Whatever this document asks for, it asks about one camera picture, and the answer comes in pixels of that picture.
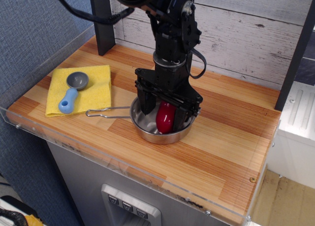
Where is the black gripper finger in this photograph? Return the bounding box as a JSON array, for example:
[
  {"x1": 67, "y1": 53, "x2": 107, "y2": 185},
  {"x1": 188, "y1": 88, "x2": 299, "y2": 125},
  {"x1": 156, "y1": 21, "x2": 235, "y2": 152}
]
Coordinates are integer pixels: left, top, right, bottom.
[
  {"x1": 138, "y1": 89, "x2": 156, "y2": 115},
  {"x1": 173, "y1": 108, "x2": 188, "y2": 132}
]

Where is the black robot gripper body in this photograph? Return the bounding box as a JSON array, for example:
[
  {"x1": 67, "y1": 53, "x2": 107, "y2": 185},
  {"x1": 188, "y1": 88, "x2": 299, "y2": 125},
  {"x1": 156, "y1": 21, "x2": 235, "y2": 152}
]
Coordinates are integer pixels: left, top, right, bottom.
[{"x1": 135, "y1": 62, "x2": 203, "y2": 117}]

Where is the red toy beet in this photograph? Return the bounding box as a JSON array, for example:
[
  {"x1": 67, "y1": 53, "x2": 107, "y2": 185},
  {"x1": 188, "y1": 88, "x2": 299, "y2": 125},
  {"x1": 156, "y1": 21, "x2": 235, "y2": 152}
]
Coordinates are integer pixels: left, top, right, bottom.
[{"x1": 156, "y1": 101, "x2": 176, "y2": 134}]

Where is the small steel pot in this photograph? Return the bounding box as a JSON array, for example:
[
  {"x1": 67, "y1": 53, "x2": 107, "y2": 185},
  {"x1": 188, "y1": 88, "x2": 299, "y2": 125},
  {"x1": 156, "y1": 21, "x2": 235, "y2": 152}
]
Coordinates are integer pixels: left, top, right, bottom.
[{"x1": 86, "y1": 98, "x2": 195, "y2": 145}]

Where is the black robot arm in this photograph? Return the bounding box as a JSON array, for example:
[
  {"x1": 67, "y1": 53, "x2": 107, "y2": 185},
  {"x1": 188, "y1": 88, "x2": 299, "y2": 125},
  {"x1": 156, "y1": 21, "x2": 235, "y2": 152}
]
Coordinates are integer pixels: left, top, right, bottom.
[{"x1": 117, "y1": 0, "x2": 206, "y2": 131}]

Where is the yellow cloth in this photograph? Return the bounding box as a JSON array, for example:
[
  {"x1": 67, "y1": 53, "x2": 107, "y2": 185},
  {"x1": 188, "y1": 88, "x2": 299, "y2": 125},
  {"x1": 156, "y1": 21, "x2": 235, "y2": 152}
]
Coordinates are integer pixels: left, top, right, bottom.
[{"x1": 45, "y1": 65, "x2": 111, "y2": 117}]

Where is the blue grey toy scoop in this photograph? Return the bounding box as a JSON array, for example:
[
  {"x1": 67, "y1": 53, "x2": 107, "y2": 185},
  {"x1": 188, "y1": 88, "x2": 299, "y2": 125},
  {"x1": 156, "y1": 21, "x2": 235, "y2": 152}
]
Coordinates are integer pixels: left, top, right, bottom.
[{"x1": 58, "y1": 71, "x2": 89, "y2": 114}]

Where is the clear acrylic guard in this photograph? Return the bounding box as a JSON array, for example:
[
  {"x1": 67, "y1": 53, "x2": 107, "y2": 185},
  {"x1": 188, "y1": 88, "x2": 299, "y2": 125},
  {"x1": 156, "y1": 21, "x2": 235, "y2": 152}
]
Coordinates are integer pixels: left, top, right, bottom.
[{"x1": 0, "y1": 30, "x2": 280, "y2": 225}]

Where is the grey toy fridge cabinet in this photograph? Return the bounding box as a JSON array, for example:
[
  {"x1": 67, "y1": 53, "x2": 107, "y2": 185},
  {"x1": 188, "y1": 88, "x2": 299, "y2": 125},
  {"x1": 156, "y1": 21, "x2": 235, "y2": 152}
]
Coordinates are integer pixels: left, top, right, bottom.
[{"x1": 48, "y1": 143, "x2": 225, "y2": 226}]

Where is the silver dispenser panel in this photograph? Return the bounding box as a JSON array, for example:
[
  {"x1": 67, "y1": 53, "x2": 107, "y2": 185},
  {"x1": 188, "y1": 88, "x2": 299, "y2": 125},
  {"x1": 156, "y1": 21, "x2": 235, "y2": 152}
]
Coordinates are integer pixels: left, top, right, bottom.
[{"x1": 101, "y1": 184, "x2": 162, "y2": 226}]

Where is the white ribbed appliance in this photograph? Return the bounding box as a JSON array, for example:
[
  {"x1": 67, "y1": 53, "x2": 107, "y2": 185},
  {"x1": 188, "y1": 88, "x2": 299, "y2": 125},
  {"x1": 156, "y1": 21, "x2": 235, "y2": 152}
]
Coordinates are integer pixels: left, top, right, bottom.
[{"x1": 267, "y1": 82, "x2": 315, "y2": 188}]

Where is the yellow black object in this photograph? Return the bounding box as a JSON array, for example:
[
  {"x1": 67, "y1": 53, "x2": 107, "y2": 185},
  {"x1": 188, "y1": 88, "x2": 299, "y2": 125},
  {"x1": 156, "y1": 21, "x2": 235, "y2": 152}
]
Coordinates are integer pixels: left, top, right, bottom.
[{"x1": 25, "y1": 215, "x2": 45, "y2": 226}]

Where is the left black shelf post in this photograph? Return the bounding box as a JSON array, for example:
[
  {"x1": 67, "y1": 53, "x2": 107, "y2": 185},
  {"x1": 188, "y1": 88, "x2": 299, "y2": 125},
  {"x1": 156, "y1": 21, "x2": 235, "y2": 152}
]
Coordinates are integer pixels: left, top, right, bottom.
[{"x1": 90, "y1": 0, "x2": 116, "y2": 56}]

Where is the black shelf post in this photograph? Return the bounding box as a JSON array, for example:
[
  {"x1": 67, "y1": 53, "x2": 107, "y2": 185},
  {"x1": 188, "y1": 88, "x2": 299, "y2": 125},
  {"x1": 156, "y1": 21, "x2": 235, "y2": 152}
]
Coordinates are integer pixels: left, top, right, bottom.
[
  {"x1": 90, "y1": 0, "x2": 116, "y2": 56},
  {"x1": 274, "y1": 0, "x2": 315, "y2": 111}
]

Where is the right black shelf post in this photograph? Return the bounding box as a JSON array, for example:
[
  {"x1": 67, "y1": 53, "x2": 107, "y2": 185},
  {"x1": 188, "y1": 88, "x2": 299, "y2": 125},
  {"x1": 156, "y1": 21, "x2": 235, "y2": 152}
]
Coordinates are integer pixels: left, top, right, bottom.
[{"x1": 274, "y1": 0, "x2": 315, "y2": 111}]

